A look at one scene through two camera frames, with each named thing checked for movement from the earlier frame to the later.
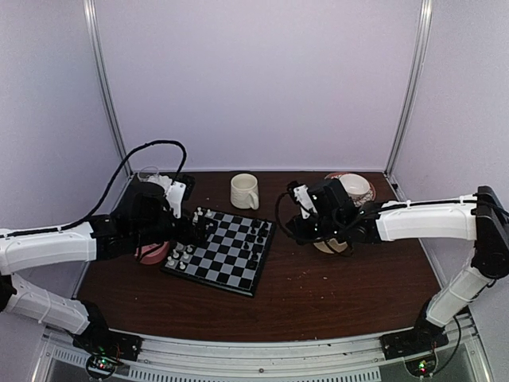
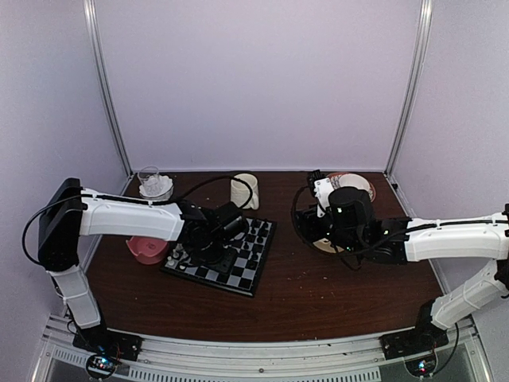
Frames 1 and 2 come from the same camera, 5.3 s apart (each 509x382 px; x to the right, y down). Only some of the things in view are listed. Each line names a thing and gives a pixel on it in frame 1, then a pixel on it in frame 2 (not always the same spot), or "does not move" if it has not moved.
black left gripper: x=184 y=235 → x=224 y=267
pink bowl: x=155 y=257 does not move
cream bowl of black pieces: x=339 y=247 does not move
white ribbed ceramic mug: x=244 y=191 does not move
